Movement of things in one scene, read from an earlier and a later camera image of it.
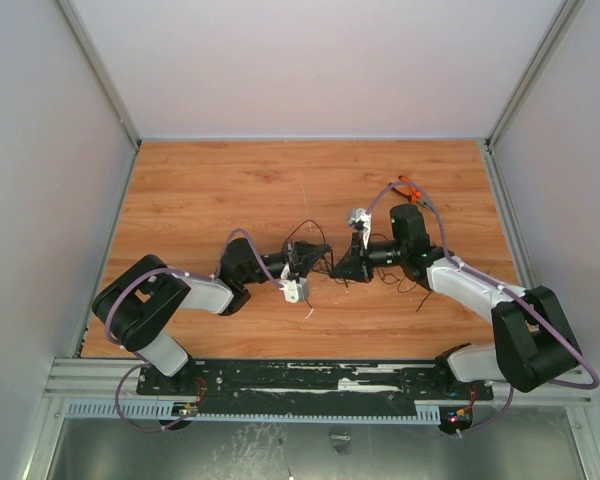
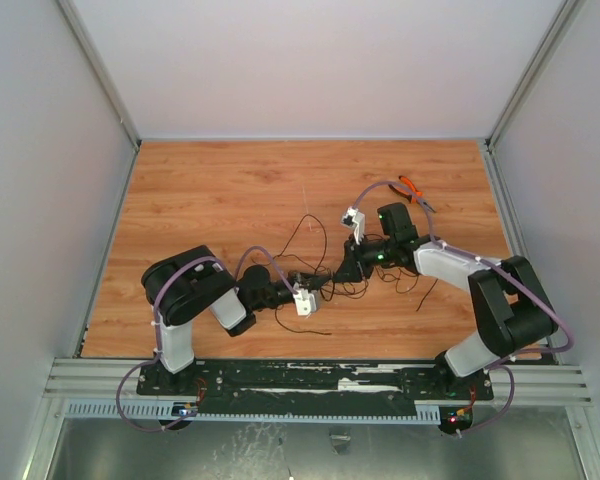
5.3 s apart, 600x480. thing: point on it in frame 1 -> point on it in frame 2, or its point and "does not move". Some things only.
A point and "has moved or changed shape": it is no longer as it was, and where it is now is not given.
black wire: (304, 224) has moved or changed shape
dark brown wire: (346, 283) has moved or changed shape
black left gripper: (305, 255) -> (311, 281)
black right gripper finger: (351, 267) does not move
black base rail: (237, 382) does not move
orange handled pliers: (406, 188) does not move
